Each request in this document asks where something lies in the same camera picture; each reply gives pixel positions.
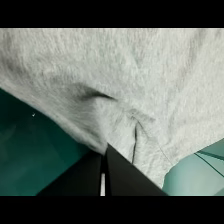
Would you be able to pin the grey T-shirt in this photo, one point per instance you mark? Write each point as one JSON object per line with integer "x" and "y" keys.
{"x": 126, "y": 76}

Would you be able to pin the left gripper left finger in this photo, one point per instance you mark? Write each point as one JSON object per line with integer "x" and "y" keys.
{"x": 81, "y": 180}

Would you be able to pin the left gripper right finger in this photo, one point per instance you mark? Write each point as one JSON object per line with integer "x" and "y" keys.
{"x": 128, "y": 178}

